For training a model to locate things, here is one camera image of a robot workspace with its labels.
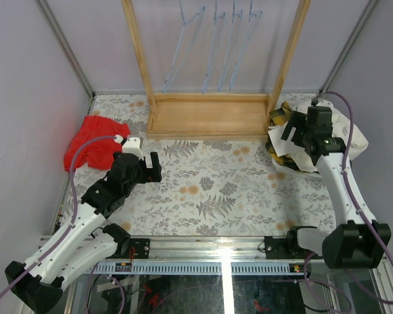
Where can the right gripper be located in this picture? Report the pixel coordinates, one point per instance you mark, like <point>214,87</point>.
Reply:
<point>297,120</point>

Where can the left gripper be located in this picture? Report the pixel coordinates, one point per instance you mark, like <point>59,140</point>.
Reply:
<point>145,171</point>

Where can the white plastic basket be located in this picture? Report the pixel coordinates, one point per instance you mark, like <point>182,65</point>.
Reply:
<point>288,170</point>

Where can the white shirt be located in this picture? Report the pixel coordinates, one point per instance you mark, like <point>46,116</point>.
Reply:
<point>341,128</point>

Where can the blue wire hanger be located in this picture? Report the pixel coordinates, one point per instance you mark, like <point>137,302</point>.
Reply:
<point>254,17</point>

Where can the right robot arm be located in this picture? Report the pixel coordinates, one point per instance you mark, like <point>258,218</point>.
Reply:
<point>358,240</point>

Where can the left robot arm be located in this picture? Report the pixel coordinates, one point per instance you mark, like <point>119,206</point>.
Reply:
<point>85,239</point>

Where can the red cloth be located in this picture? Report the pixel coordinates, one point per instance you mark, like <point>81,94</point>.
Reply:
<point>99,154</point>

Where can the wooden clothes rack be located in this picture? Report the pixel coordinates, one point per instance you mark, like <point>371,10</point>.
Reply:
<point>213,115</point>

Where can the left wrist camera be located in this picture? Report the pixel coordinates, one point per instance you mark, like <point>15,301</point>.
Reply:
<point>130,145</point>

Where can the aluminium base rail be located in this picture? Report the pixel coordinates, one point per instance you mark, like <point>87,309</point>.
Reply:
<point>176,255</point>

